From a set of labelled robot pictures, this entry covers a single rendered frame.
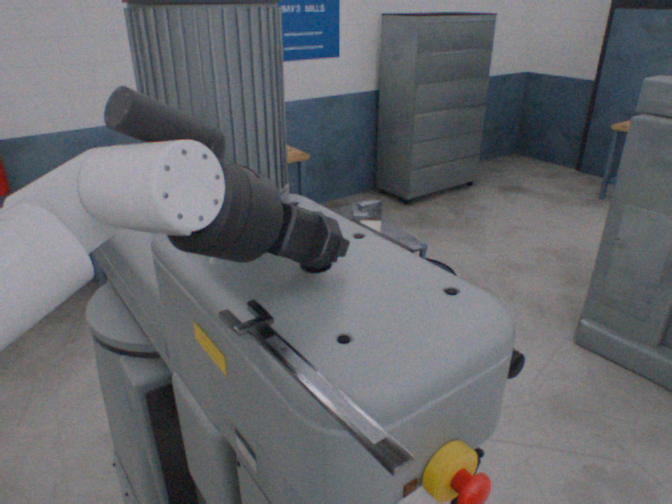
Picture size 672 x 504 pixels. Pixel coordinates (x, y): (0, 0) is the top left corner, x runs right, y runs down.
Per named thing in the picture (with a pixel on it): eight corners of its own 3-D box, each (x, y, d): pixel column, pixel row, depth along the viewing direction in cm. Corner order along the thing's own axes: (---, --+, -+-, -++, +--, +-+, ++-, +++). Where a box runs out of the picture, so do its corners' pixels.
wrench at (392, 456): (425, 457, 35) (426, 448, 35) (382, 486, 33) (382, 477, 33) (254, 305, 53) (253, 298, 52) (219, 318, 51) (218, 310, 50)
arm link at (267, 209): (244, 259, 60) (160, 242, 51) (271, 181, 60) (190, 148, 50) (325, 295, 53) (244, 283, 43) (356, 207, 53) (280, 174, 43)
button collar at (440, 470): (474, 483, 52) (482, 441, 49) (433, 514, 49) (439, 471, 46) (460, 470, 54) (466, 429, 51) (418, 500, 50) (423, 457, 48)
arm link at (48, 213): (212, 200, 42) (81, 308, 34) (146, 199, 47) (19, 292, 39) (177, 126, 39) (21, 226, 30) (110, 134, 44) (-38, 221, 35)
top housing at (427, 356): (519, 427, 59) (545, 311, 52) (336, 558, 45) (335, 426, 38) (299, 270, 93) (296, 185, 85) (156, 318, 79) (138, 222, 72)
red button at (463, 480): (493, 502, 49) (499, 474, 47) (465, 525, 47) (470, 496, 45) (467, 479, 51) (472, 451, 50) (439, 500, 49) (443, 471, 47)
